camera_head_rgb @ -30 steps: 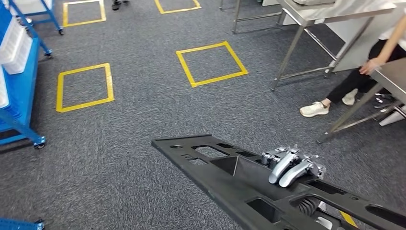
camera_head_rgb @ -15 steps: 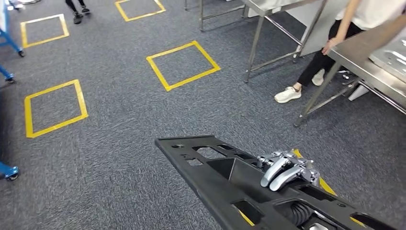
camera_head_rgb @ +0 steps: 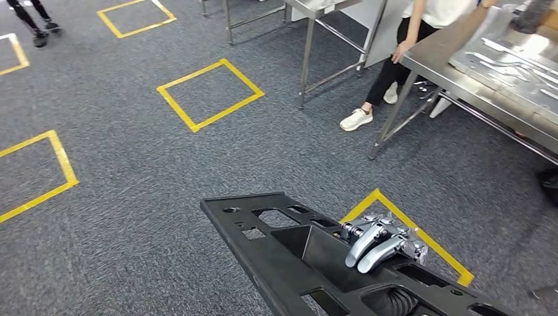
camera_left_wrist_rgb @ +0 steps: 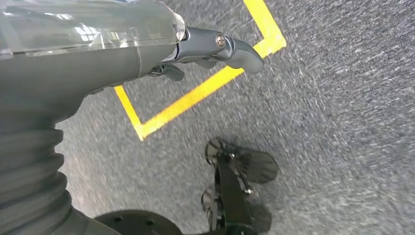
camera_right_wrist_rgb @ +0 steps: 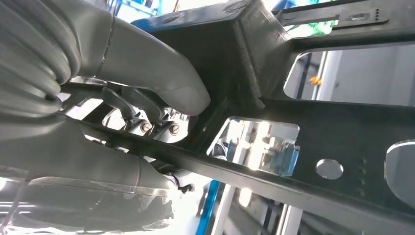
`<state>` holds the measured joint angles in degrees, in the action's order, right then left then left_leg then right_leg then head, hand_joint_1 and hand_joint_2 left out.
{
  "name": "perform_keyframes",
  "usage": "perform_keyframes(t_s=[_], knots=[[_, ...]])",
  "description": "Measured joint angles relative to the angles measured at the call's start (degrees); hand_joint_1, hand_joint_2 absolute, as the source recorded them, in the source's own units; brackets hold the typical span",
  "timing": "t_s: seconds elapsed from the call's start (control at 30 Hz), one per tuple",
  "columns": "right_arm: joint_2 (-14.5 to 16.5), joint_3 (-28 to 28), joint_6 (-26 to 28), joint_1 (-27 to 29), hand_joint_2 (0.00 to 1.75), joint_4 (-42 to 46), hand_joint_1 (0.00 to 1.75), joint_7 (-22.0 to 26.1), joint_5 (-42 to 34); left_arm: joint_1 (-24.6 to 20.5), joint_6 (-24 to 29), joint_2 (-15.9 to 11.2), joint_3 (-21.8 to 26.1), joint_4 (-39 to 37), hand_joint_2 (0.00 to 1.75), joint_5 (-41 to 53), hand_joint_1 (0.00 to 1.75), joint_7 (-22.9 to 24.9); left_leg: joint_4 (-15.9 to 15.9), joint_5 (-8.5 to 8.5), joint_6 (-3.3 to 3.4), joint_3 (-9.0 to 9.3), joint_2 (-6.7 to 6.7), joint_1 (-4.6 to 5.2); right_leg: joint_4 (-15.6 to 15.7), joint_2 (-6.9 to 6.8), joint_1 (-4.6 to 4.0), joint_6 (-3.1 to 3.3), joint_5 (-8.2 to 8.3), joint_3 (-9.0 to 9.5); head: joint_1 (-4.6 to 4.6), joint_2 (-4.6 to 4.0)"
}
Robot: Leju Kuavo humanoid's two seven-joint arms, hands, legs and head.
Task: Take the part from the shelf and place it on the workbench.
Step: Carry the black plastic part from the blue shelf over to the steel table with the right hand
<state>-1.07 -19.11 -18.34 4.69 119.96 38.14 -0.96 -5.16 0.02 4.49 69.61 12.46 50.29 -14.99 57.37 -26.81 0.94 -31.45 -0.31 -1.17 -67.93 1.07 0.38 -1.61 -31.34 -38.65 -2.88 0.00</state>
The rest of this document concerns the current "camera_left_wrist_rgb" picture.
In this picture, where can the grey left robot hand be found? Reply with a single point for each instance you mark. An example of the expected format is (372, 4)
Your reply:
(81, 65)

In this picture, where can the yellow floor tape square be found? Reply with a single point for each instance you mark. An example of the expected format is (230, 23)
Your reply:
(194, 97)

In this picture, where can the black round robot joint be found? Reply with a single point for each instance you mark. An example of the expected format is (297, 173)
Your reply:
(139, 223)

